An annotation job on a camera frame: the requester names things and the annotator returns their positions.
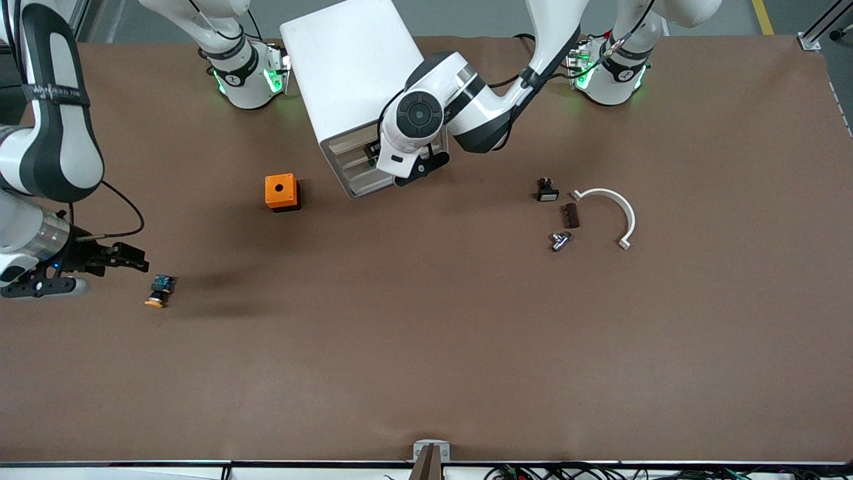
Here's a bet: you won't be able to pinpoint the orange and black push button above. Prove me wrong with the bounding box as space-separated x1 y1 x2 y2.
144 273 177 309

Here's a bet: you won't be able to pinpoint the orange box with hole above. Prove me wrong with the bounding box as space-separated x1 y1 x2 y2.
265 173 301 213

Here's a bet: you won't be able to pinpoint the white curved plastic arc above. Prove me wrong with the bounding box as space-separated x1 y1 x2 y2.
571 188 636 251

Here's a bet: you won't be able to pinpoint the black left arm base cables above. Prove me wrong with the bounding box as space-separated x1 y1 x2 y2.
490 32 574 89

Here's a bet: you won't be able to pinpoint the aluminium frame profile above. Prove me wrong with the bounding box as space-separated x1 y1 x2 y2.
798 0 853 51
65 0 91 42

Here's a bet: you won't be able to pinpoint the grey metal bracket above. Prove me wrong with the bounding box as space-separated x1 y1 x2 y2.
410 440 451 480

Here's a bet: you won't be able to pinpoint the black cable bundle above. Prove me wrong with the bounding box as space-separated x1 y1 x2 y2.
483 464 853 480

